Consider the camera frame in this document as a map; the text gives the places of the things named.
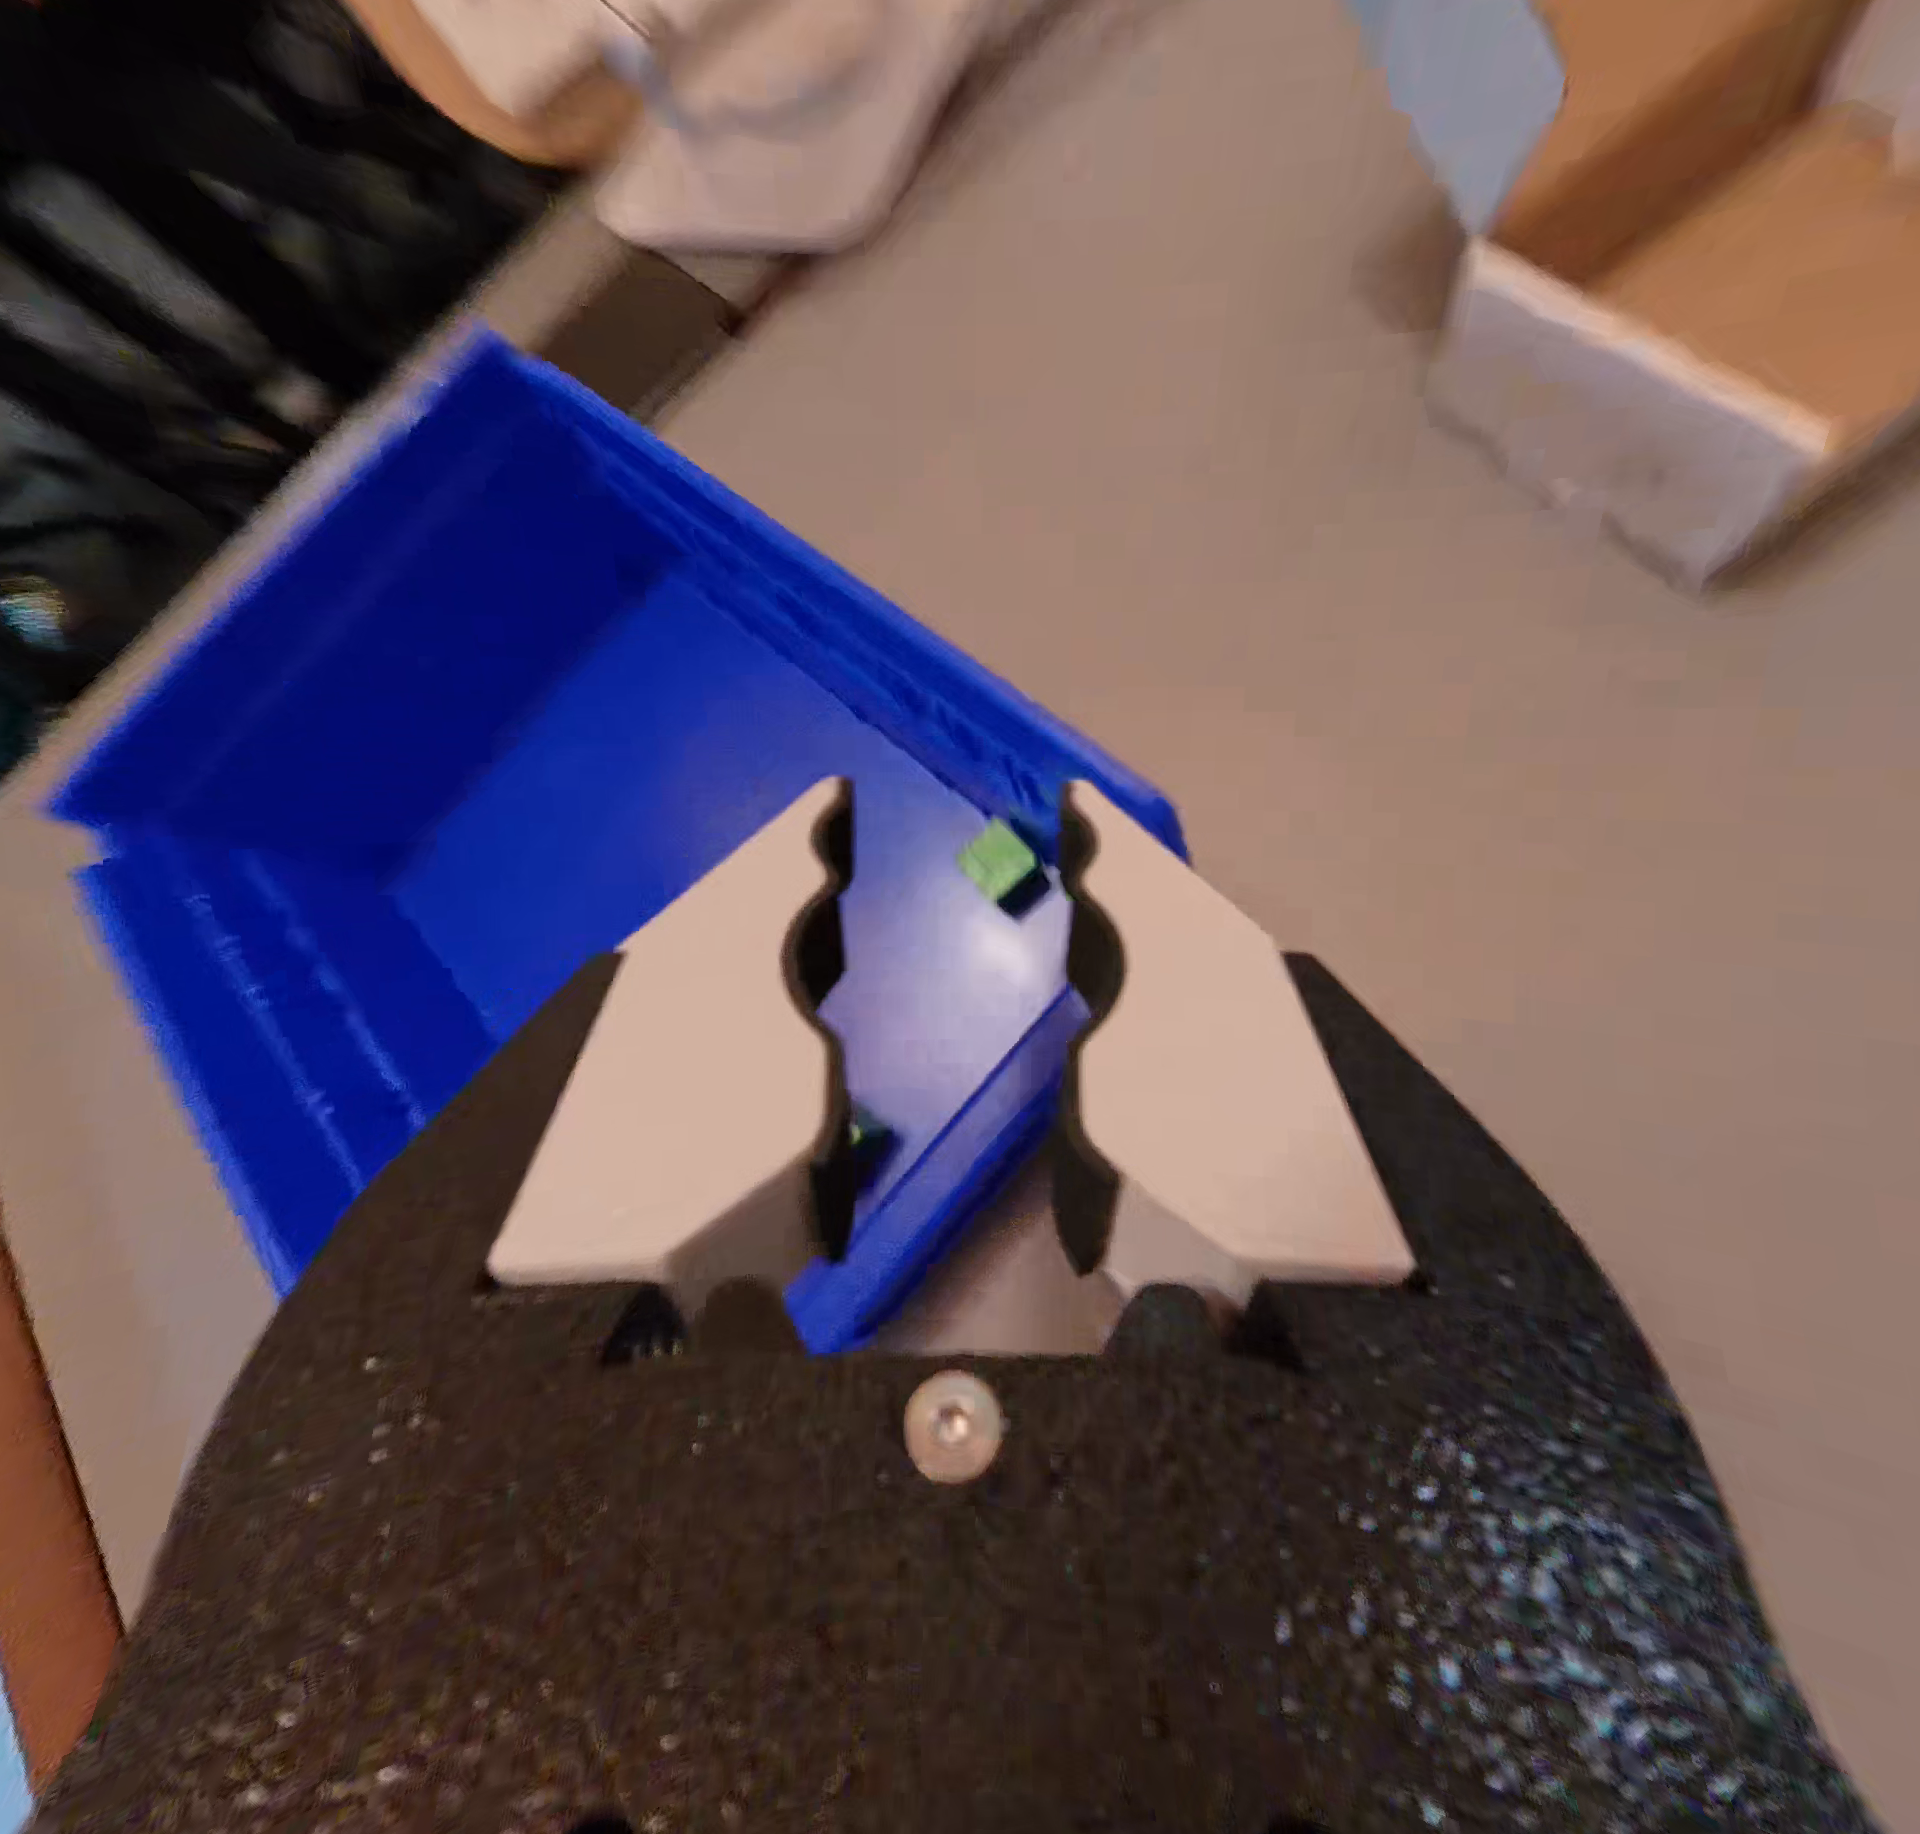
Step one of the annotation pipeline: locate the blue plastic bin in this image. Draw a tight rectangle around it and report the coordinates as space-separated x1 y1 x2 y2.
44 329 1195 1357

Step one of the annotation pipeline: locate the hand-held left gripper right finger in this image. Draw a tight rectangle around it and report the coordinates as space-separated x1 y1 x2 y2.
1048 779 1417 1290

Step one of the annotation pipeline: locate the instruction sheet on stand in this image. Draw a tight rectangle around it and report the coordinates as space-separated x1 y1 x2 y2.
271 0 1147 260

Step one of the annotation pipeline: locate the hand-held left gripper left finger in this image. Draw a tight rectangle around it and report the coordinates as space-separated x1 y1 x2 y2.
488 778 856 1313

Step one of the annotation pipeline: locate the white cardboard mailer box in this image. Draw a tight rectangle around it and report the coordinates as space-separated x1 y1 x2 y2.
1335 0 1920 592

